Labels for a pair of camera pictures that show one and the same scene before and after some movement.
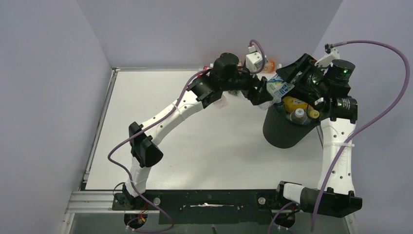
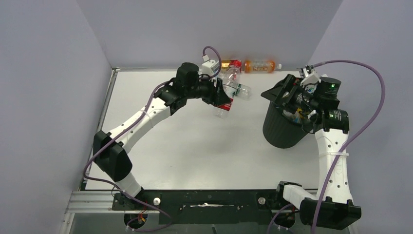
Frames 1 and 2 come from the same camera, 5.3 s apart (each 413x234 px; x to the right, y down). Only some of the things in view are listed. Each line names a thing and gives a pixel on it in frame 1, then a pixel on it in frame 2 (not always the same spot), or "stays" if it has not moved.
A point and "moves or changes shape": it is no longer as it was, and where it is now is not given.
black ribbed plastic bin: [281, 132] stays
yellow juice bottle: [291, 104] moves or changes shape
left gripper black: [258, 94] to [212, 97]
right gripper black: [290, 73] to [290, 84]
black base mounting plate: [205, 206] stays
